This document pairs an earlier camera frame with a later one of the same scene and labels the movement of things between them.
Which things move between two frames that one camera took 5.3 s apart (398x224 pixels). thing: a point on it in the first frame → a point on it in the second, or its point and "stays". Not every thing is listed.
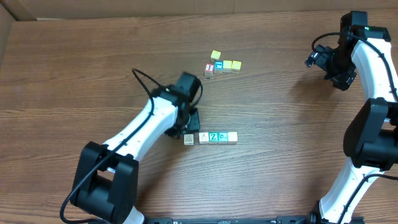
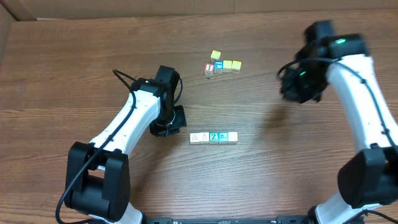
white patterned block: [189, 139] → [194, 138]
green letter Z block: [213, 137] stays
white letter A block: [204, 137] stays
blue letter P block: [222, 137] stays
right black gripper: [343, 80] → [298, 91]
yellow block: [232, 136] stays
